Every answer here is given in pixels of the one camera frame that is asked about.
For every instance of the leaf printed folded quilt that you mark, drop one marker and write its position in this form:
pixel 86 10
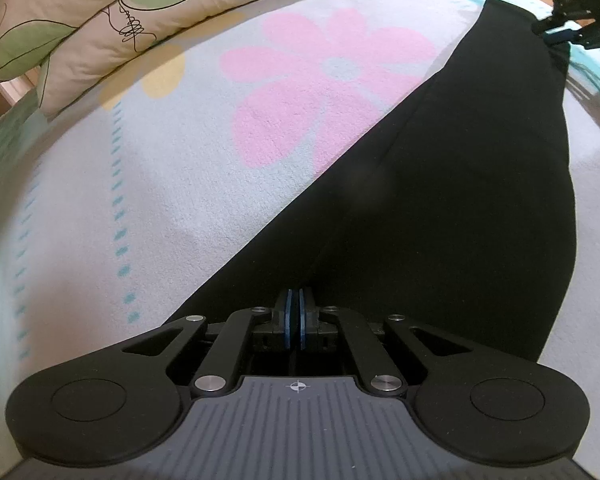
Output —
pixel 95 15

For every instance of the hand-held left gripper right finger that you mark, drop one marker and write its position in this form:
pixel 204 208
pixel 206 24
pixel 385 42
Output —
pixel 303 321

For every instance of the black pants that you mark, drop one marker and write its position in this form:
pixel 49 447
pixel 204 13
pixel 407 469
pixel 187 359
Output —
pixel 455 185

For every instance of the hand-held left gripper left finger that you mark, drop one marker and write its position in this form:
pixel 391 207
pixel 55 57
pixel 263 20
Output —
pixel 289 321

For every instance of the flower printed bed blanket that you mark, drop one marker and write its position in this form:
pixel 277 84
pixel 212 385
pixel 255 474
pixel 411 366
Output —
pixel 155 185

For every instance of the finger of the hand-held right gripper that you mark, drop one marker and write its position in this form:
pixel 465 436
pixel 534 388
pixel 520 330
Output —
pixel 562 36
pixel 577 4

